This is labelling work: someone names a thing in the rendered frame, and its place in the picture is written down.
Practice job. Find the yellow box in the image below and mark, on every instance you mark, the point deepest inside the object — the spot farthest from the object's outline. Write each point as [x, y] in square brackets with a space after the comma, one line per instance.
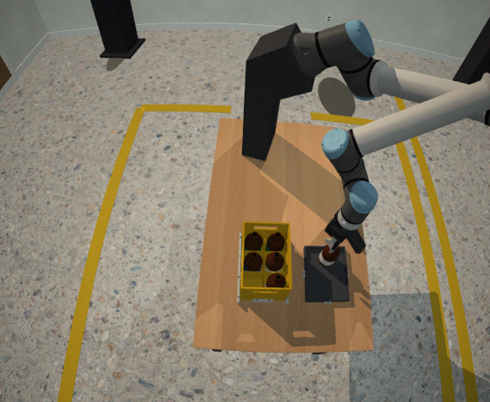
[251, 281]

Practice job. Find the dark brown bottle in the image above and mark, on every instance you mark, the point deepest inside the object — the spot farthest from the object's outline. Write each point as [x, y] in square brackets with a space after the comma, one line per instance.
[252, 262]
[275, 242]
[276, 280]
[274, 264]
[325, 258]
[253, 241]

